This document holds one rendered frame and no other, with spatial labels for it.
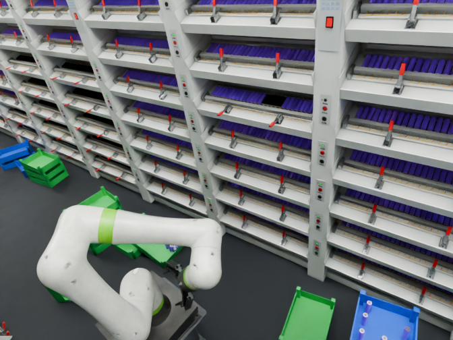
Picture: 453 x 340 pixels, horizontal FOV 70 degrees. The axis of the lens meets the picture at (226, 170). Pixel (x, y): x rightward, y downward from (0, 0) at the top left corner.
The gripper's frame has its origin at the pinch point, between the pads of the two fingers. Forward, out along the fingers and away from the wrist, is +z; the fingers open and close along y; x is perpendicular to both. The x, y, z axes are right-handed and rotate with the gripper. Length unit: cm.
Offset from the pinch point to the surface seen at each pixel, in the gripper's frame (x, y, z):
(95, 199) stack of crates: -3, 76, 90
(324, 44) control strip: -48, 49, -85
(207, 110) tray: -41, 68, -21
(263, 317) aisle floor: -46, -34, 22
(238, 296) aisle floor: -45, -20, 33
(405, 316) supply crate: -62, -46, -47
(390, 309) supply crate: -59, -42, -45
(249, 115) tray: -49, 54, -37
